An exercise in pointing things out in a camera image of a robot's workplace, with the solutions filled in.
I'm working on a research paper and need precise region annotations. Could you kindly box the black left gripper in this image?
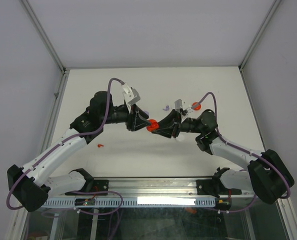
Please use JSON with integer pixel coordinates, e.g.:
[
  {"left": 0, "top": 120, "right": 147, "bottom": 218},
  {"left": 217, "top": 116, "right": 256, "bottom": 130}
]
[{"left": 101, "top": 102, "right": 152, "bottom": 131}]

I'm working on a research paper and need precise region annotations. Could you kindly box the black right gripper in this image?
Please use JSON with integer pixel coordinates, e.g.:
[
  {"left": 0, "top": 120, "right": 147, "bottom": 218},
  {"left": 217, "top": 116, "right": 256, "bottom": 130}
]
[{"left": 151, "top": 109, "right": 204, "bottom": 139}]

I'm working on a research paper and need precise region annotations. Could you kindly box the orange earbud case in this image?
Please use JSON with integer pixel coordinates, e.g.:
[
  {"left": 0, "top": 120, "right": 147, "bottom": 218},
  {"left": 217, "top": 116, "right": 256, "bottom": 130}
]
[
  {"left": 192, "top": 102, "right": 202, "bottom": 111},
  {"left": 146, "top": 119, "right": 160, "bottom": 132}
]

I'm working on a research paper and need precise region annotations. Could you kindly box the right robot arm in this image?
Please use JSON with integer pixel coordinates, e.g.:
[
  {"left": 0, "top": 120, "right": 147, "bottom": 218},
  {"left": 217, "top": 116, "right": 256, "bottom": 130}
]
[{"left": 147, "top": 109, "right": 295, "bottom": 204}]

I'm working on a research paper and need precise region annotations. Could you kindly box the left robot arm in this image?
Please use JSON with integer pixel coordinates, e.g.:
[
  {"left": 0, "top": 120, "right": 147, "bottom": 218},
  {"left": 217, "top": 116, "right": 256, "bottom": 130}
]
[{"left": 7, "top": 89, "right": 151, "bottom": 212}]

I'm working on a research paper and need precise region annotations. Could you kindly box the purple earbud pair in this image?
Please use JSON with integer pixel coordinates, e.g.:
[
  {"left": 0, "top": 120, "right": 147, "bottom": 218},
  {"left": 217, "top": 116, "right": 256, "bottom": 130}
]
[{"left": 163, "top": 105, "right": 170, "bottom": 111}]

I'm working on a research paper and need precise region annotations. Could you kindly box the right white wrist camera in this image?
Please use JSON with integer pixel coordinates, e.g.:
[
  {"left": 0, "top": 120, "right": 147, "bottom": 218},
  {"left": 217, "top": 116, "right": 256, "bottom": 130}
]
[{"left": 174, "top": 99, "right": 194, "bottom": 117}]

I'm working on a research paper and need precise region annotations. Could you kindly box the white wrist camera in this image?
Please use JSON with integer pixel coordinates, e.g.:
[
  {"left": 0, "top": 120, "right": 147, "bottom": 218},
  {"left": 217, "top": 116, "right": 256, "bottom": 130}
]
[
  {"left": 174, "top": 99, "right": 194, "bottom": 117},
  {"left": 121, "top": 82, "right": 141, "bottom": 112}
]

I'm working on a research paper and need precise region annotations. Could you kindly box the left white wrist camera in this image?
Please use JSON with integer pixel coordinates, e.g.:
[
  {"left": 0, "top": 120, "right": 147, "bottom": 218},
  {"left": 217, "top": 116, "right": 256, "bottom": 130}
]
[{"left": 121, "top": 82, "right": 141, "bottom": 112}]

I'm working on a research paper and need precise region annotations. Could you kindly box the aluminium mounting rail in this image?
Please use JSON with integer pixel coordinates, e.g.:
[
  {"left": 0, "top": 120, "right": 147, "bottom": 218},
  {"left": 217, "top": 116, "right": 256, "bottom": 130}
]
[{"left": 38, "top": 176, "right": 254, "bottom": 199}]

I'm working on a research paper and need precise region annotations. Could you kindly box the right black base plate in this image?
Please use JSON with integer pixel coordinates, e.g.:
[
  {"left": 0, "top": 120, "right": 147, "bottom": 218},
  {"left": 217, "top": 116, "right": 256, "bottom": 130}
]
[{"left": 196, "top": 179, "right": 242, "bottom": 198}]

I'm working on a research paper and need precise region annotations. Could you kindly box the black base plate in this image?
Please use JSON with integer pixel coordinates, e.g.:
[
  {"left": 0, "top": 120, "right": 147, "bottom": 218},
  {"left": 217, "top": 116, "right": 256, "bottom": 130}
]
[
  {"left": 196, "top": 179, "right": 242, "bottom": 198},
  {"left": 65, "top": 179, "right": 109, "bottom": 196}
]

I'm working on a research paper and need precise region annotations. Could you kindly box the white slotted cable duct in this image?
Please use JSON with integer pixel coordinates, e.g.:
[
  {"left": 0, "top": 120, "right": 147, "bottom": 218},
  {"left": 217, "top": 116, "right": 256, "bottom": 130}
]
[{"left": 43, "top": 196, "right": 216, "bottom": 209}]

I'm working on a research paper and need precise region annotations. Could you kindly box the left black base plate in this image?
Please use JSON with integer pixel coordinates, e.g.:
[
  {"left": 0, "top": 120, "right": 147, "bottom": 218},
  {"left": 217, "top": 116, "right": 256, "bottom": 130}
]
[{"left": 65, "top": 179, "right": 109, "bottom": 196}]

